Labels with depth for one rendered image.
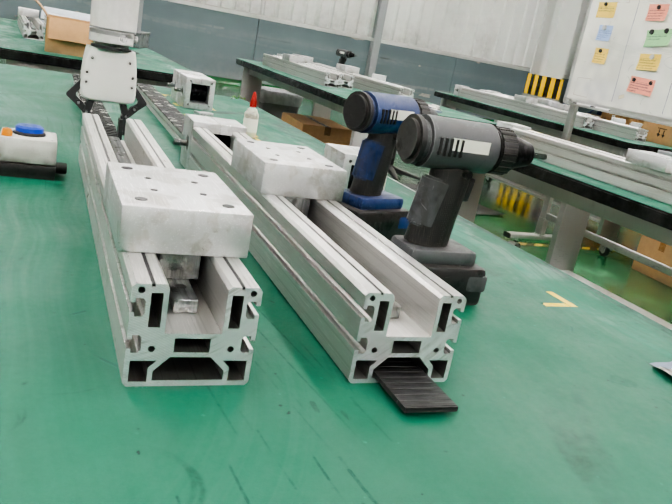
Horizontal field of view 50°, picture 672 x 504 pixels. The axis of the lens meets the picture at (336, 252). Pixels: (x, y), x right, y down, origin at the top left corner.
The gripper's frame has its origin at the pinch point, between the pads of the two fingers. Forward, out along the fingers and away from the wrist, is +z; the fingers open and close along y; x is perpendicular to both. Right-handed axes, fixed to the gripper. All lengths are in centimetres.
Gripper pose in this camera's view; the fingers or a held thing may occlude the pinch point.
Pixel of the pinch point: (104, 127)
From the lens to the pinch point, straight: 148.4
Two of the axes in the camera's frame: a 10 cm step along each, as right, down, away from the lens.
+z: -1.8, 9.4, 2.8
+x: 3.6, 3.3, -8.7
